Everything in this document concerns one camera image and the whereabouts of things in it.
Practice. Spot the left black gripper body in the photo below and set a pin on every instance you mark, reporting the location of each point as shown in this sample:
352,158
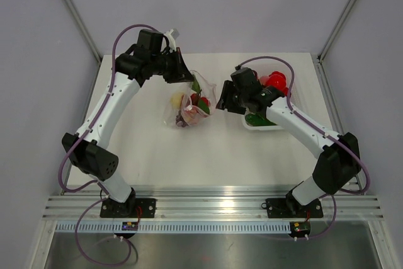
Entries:
164,63

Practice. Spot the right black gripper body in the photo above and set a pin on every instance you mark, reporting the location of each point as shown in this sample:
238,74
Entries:
244,97

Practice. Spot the yellow lemon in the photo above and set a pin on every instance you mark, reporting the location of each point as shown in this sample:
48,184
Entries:
176,100

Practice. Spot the strawberry bunch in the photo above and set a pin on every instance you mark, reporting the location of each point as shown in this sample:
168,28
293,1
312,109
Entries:
195,104

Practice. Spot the red apple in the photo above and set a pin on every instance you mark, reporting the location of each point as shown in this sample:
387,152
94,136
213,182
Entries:
277,80

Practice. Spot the clear zip top bag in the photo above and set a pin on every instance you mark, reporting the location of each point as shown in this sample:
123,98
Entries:
209,90

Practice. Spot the white plastic basket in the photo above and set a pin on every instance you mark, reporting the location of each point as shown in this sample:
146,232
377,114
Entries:
263,69

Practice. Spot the purple grape bunch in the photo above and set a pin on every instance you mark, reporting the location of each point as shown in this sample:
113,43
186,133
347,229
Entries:
181,119

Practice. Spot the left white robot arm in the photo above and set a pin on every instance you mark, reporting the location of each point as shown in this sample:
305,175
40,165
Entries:
86,149

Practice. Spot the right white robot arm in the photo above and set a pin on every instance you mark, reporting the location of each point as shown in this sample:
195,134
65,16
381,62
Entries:
337,155

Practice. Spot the green cucumber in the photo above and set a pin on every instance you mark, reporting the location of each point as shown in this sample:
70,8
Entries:
255,120

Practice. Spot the red bell pepper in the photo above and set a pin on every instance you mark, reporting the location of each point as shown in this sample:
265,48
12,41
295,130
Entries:
285,91

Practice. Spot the right small circuit board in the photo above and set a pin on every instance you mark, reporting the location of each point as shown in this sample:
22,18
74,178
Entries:
300,228

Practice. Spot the small circuit board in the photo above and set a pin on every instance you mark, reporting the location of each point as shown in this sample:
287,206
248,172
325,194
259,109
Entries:
300,228
132,226

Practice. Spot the left small circuit board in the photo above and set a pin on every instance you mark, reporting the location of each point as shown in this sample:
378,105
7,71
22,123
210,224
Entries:
132,226

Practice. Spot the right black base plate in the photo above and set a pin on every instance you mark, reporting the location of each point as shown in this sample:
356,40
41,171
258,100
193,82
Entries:
281,208

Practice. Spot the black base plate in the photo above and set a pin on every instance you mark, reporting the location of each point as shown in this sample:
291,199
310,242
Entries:
148,207
281,208

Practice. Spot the left aluminium frame post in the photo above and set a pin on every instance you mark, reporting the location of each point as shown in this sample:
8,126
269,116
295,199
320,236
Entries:
83,30

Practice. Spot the aluminium frame post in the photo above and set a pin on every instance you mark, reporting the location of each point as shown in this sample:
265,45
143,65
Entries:
337,28
83,30

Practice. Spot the aluminium mounting rail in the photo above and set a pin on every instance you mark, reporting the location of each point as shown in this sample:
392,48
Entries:
216,203

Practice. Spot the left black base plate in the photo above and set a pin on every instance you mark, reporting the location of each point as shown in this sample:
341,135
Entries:
148,207

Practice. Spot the right aluminium frame post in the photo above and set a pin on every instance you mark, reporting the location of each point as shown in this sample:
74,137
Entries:
337,28

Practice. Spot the white slotted cable duct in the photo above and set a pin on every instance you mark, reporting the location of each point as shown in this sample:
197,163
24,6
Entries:
149,227

